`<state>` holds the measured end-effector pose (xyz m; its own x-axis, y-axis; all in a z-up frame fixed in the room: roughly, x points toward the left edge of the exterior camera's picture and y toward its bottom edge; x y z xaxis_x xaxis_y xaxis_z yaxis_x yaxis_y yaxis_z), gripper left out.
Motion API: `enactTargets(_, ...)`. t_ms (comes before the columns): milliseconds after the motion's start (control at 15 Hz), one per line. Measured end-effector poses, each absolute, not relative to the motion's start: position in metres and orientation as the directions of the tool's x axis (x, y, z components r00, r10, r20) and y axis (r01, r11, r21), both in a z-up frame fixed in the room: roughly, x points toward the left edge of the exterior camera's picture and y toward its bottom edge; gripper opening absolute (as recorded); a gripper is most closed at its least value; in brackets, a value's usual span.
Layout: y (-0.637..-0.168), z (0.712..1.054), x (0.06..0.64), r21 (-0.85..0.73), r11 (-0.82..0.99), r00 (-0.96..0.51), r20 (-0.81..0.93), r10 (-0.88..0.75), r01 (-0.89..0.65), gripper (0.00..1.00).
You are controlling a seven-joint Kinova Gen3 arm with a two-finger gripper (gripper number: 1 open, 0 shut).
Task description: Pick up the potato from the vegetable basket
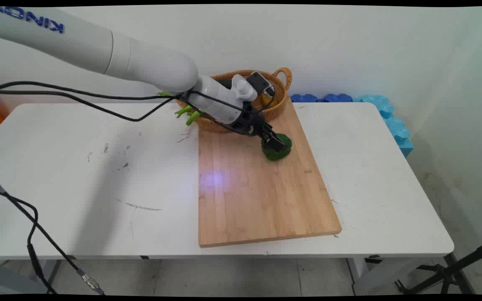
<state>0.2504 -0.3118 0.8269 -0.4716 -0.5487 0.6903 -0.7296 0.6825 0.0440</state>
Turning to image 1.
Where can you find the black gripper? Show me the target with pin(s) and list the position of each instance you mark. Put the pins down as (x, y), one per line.
(250, 119)

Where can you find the green bell pepper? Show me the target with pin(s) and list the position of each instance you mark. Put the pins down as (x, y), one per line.
(271, 154)

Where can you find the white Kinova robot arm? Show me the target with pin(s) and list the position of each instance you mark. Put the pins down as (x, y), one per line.
(98, 46)

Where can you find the woven wicker basket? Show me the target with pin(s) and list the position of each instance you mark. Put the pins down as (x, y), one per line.
(274, 104)

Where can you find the wooden cutting board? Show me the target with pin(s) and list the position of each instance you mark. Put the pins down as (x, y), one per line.
(257, 196)

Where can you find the green onion bunch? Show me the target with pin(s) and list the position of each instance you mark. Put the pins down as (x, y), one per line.
(190, 119)

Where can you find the light blue foam mat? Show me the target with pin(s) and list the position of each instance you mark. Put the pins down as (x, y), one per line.
(396, 125)

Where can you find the white table leg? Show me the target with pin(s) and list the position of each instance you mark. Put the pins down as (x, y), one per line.
(375, 278)

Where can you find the black tripod stand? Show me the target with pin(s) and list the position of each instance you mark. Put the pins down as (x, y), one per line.
(446, 274)

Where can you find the grey table leg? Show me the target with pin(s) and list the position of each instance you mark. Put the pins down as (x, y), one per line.
(11, 278)

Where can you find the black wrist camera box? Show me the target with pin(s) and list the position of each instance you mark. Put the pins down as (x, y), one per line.
(261, 83)

